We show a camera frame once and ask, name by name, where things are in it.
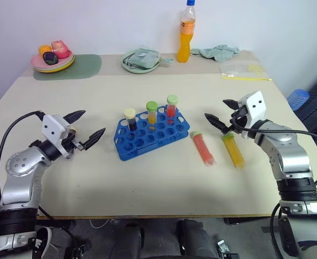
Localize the white floor cable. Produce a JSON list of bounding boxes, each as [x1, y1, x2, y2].
[[89, 219, 122, 229]]

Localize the blue stacked cups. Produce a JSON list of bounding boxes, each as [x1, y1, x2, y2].
[[287, 88, 311, 111]]

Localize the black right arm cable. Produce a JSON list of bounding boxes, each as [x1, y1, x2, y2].
[[230, 114, 317, 257]]

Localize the orange toy fruit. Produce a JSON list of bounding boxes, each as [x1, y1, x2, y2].
[[38, 44, 53, 56]]

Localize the red liquid tube green cap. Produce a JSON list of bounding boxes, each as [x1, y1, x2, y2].
[[166, 94, 179, 126], [191, 130, 217, 168]]

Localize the black white rounded shape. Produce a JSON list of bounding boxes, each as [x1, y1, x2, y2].
[[35, 226, 54, 259]]

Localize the dark liquid tube yellow cap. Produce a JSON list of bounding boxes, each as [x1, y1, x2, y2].
[[123, 107, 139, 132]]

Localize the dark rounded shape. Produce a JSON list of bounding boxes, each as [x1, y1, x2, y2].
[[176, 219, 220, 259]]

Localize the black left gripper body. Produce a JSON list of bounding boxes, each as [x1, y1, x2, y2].
[[61, 125, 84, 160]]

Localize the blue test tube rack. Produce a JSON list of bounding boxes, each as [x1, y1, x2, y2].
[[113, 104, 190, 162]]

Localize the pale green fabric pouch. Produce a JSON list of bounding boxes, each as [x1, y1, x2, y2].
[[123, 47, 174, 70]]

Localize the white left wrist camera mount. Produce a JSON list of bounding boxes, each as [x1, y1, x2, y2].
[[40, 114, 69, 158]]

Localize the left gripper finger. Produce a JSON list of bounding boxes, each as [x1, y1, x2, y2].
[[81, 127, 107, 151], [62, 110, 87, 126]]

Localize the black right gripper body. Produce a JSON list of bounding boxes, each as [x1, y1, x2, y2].
[[229, 105, 250, 133]]

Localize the pale green round plate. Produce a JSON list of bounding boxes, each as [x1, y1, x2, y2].
[[120, 48, 162, 74]]

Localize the silver black metal clamp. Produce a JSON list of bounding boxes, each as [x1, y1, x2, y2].
[[217, 239, 239, 259]]

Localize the crumpled pale green cloth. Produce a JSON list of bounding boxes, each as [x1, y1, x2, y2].
[[190, 44, 240, 63]]

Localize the orange drink bottle blue cap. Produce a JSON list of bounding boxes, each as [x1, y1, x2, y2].
[[177, 0, 197, 64]]

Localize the pink toy peach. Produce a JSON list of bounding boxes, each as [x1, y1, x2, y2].
[[50, 39, 69, 59]]

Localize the yellow liquid tube green cap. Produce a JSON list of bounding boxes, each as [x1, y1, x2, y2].
[[222, 133, 246, 170]]

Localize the clear plastic bag yellow strip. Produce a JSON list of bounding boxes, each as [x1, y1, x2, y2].
[[218, 63, 273, 81]]

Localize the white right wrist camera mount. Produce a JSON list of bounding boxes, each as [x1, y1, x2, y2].
[[237, 90, 267, 140]]

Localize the green placemat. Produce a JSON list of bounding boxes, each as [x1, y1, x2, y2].
[[32, 53, 103, 81]]

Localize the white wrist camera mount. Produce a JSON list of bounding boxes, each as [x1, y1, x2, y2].
[[40, 114, 69, 158], [237, 90, 267, 140]]

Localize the pink plate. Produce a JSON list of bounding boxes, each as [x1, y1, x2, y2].
[[30, 51, 73, 70]]

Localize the orange liquid tube green cap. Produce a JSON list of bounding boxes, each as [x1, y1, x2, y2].
[[146, 100, 160, 132]]

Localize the yellow plate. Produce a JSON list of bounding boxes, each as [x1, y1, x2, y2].
[[33, 55, 75, 74]]

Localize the purple toy mangosteen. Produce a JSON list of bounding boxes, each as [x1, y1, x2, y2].
[[42, 51, 58, 65]]

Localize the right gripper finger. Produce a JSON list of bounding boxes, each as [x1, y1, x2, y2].
[[222, 99, 242, 111], [204, 113, 231, 134]]

